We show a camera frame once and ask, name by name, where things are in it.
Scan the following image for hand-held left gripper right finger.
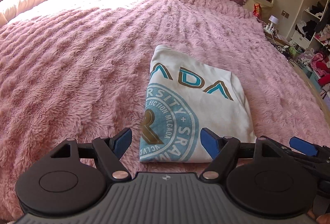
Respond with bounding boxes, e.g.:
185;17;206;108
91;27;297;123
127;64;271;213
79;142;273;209
200;128;283;180

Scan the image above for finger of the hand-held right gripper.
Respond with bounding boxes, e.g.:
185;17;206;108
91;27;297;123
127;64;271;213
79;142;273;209
289;136;330;160
280;147;330;172

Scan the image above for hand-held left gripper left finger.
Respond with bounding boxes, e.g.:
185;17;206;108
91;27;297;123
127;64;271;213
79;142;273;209
50;128;132;181

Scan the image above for white printed sweatshirt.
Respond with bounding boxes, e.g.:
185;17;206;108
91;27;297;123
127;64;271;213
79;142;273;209
139;44;257;164

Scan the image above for pile of clothes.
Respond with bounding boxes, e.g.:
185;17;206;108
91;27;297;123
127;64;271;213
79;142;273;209
298;49;330;86

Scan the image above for blue storage bin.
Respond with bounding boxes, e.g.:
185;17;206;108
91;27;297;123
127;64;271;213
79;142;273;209
309;72;323;94

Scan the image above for pink fluffy blanket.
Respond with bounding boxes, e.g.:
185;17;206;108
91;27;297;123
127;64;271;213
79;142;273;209
0;0;330;181

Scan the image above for green basket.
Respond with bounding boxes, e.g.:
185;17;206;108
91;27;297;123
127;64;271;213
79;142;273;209
289;45;304;57

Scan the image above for wooden nightstand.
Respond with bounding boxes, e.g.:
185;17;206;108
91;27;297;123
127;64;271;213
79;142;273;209
263;28;292;47

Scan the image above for cream cabinet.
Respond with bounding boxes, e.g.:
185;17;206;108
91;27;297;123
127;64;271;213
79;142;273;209
247;0;274;19

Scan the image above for black cables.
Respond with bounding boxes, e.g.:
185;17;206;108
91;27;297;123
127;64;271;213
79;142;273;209
273;42;295;60

